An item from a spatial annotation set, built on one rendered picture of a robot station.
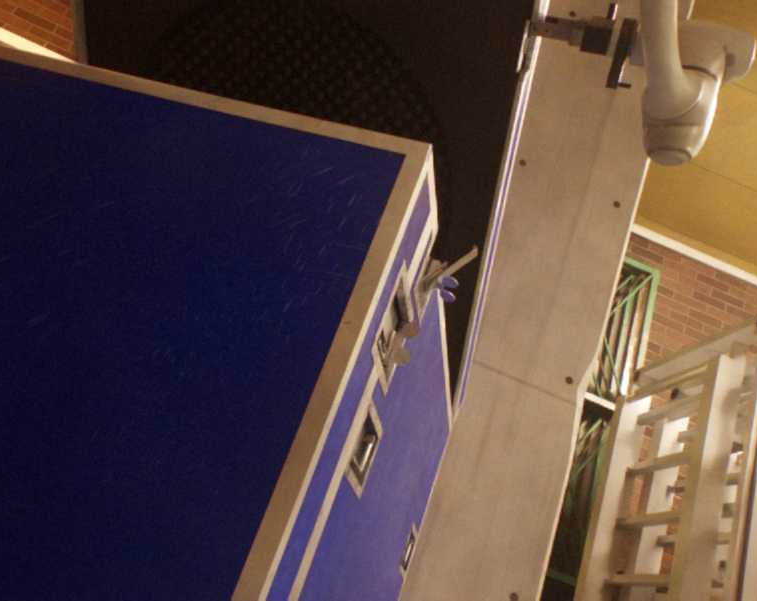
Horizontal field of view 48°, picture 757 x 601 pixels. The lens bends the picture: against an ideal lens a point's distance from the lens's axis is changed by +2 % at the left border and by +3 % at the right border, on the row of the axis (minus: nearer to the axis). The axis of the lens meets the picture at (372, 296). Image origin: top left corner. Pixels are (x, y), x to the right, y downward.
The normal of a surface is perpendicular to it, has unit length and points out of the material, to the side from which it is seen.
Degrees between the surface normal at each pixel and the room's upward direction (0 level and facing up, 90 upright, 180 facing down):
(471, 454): 90
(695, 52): 99
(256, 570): 90
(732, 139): 180
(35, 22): 90
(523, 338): 90
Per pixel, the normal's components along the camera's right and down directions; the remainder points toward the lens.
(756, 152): -0.33, 0.86
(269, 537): -0.11, -0.43
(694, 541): 0.22, -0.33
